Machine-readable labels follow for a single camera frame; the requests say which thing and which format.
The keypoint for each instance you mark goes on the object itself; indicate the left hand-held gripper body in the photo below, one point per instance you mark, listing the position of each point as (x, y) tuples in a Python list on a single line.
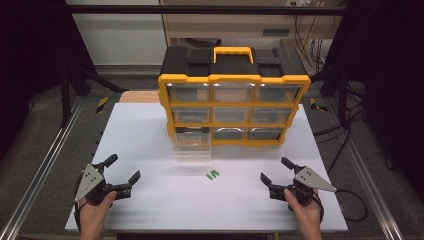
[(88, 181)]

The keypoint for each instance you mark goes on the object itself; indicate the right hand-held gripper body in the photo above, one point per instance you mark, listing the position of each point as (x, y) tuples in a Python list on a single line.
[(310, 180)]

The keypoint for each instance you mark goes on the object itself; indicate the small green plastic piece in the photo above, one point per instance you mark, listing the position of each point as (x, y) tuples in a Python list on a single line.
[(209, 176), (215, 173)]

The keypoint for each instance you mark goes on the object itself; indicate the clear plastic drawer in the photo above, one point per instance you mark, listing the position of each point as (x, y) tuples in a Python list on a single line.
[(193, 151)]

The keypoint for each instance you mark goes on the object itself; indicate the yellow black drawer organizer cabinet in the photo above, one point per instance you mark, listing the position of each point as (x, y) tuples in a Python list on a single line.
[(233, 78)]

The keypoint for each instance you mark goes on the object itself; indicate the person's left hand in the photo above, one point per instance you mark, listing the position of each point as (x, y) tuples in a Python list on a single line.
[(95, 211)]

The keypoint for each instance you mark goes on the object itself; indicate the person's right hand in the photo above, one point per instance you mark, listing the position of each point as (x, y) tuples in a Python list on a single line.
[(305, 215)]

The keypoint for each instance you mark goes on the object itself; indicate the yellow black striped foot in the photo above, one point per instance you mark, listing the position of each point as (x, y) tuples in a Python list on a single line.
[(101, 104), (315, 105)]

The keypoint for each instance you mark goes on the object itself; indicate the light wooden board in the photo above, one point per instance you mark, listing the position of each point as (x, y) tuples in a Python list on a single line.
[(140, 97)]

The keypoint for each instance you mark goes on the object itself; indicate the black metal stand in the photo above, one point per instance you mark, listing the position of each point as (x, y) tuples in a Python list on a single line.
[(342, 100), (65, 100)]

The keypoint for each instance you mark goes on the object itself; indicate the black curtain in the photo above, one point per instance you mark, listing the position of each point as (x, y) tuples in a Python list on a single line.
[(30, 66), (386, 83)]

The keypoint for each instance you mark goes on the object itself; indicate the light wooden furniture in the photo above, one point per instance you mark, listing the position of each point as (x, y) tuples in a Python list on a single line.
[(233, 26)]

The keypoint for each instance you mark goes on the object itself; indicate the white power strip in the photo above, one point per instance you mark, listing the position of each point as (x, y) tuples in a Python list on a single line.
[(300, 2)]

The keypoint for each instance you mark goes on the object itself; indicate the aluminium frame rail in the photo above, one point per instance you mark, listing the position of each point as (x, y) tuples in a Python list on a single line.
[(40, 166), (373, 193)]

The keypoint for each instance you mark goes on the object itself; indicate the black horizontal frame bar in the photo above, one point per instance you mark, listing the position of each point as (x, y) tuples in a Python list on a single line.
[(200, 10)]

